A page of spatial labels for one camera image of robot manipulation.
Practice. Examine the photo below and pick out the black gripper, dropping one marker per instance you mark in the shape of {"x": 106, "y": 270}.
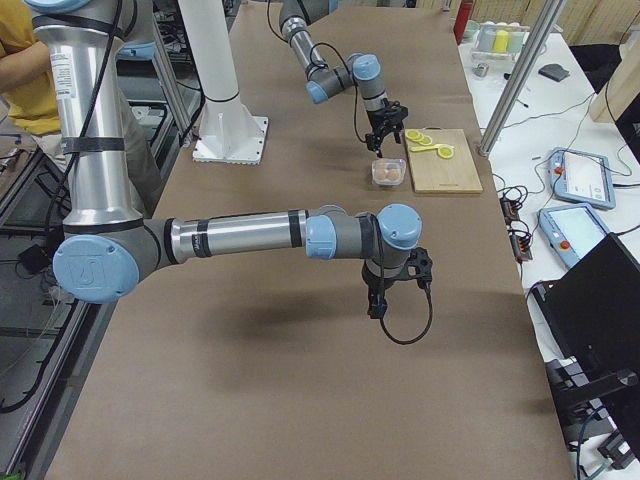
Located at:
{"x": 373, "y": 283}
{"x": 382, "y": 119}

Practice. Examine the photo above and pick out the clear plastic egg box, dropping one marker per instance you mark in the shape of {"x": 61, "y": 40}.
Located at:
{"x": 388, "y": 164}

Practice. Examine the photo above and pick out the lemon slice top back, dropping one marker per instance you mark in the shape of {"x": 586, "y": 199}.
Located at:
{"x": 425, "y": 140}

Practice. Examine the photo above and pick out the yellow plastic knife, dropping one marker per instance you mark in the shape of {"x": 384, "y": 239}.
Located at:
{"x": 421, "y": 148}

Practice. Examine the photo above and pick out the wooden cutting board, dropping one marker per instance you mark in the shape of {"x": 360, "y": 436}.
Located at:
{"x": 434, "y": 175}

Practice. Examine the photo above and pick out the lemon slice lower upper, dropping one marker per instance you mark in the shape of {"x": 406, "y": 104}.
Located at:
{"x": 445, "y": 151}

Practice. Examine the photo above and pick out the yellow cup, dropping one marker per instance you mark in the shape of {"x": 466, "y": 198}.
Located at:
{"x": 501, "y": 41}

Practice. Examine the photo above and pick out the black square pad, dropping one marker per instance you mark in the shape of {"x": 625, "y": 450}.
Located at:
{"x": 554, "y": 72}

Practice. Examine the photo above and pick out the blue teach pendant far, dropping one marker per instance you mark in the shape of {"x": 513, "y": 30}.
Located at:
{"x": 578, "y": 176}

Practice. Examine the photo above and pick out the blue teach pendant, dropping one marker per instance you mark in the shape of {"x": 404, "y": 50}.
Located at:
{"x": 572, "y": 231}
{"x": 578, "y": 176}

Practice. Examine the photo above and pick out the blue teach pendant near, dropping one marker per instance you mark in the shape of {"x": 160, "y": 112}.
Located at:
{"x": 572, "y": 231}

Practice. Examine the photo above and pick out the person in yellow shirt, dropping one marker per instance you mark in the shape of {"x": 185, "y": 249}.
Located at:
{"x": 26, "y": 81}

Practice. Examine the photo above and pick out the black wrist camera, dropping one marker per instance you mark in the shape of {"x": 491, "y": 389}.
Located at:
{"x": 418, "y": 267}

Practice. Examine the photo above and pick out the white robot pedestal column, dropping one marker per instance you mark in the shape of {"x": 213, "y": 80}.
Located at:
{"x": 227, "y": 132}

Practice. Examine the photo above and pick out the aluminium frame post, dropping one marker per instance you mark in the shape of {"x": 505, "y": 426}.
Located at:
{"x": 536, "y": 39}

